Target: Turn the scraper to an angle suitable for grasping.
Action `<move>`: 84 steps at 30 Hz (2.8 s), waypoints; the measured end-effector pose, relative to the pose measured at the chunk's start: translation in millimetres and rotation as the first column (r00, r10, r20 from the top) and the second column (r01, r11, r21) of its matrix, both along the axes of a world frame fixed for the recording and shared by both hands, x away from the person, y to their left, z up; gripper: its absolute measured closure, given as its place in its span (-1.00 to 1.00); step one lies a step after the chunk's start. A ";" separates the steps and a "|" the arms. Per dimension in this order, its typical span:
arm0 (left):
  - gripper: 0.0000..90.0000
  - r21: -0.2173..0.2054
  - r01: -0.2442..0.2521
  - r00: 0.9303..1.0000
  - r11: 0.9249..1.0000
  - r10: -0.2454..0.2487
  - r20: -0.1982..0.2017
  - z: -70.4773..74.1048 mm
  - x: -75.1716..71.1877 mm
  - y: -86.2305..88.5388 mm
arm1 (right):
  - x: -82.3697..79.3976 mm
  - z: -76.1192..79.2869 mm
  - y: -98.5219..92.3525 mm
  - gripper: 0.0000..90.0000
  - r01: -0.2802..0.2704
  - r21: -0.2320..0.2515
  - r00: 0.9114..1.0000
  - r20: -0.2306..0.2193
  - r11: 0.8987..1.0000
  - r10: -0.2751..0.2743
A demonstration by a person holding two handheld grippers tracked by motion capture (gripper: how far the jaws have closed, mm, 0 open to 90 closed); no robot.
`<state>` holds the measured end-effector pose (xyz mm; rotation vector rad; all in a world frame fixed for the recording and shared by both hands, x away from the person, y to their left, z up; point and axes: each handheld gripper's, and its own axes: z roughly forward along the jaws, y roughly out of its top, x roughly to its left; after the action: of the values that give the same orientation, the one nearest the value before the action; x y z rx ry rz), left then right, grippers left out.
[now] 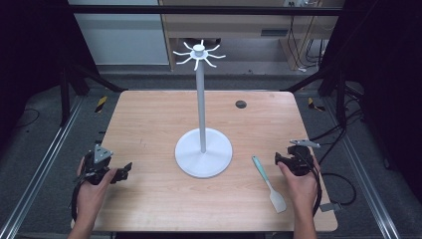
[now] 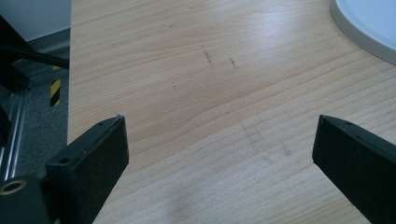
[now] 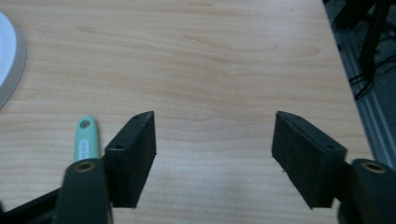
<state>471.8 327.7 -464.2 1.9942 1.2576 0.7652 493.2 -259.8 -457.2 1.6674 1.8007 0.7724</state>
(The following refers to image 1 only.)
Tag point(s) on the wooden background desk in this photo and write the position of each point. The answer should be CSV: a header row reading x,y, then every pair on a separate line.
x,y
232,25

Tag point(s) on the black metal stand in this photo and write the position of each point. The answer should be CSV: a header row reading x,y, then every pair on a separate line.
x,y
64,96
340,96

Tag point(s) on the black horizontal crossbar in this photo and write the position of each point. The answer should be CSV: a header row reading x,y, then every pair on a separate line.
x,y
205,10

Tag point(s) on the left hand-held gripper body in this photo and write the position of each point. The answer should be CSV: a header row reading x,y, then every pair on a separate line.
x,y
101,154

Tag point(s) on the light grey cabinet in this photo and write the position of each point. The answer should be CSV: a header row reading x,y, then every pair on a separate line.
x,y
122,40

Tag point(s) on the dark round table grommet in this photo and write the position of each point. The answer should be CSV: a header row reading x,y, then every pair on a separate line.
x,y
241,104

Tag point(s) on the person's right hand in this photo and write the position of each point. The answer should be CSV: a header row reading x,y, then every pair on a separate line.
x,y
300,192

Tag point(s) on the white hook rack stand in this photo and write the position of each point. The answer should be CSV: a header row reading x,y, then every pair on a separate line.
x,y
202,156

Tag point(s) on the yellow black floor tape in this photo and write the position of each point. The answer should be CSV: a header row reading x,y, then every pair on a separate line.
x,y
101,104
313,104

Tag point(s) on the person's left hand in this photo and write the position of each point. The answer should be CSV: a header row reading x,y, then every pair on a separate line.
x,y
91,195

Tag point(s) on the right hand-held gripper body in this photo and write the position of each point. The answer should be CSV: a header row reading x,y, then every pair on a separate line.
x,y
300,159

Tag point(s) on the aluminium floor rail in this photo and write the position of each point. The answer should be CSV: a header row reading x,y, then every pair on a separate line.
x,y
365,186
40,169

